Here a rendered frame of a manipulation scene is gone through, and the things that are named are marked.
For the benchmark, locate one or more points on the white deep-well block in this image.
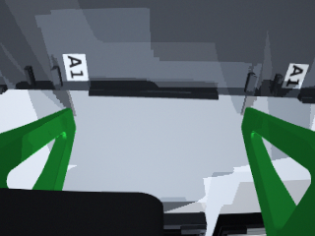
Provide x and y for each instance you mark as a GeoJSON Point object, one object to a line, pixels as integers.
{"type": "Point", "coordinates": [253, 232]}

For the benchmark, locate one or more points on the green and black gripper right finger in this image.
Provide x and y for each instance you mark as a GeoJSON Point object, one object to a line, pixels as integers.
{"type": "Point", "coordinates": [280, 214]}

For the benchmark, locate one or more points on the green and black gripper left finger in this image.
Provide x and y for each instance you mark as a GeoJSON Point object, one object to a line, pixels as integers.
{"type": "Point", "coordinates": [19, 144]}

